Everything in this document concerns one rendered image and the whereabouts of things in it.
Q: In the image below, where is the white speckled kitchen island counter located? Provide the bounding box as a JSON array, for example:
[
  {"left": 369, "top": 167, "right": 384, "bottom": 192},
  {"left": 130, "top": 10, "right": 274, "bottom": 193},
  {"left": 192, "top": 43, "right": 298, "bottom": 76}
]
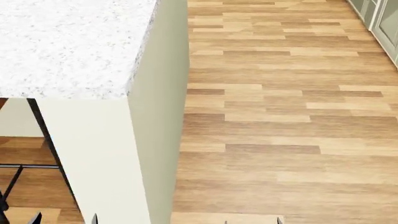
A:
[{"left": 0, "top": 0, "right": 190, "bottom": 224}]

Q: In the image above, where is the grey-green panelled cabinet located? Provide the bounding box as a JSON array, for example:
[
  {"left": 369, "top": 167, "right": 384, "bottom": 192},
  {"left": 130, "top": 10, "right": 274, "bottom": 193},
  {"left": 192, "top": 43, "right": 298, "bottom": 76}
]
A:
[{"left": 346, "top": 0, "right": 398, "bottom": 71}]

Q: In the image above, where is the black metal stool frame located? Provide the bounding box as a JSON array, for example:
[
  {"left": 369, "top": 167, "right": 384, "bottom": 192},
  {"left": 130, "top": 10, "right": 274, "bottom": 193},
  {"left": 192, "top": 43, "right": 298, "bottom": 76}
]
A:
[{"left": 0, "top": 97, "right": 79, "bottom": 224}]

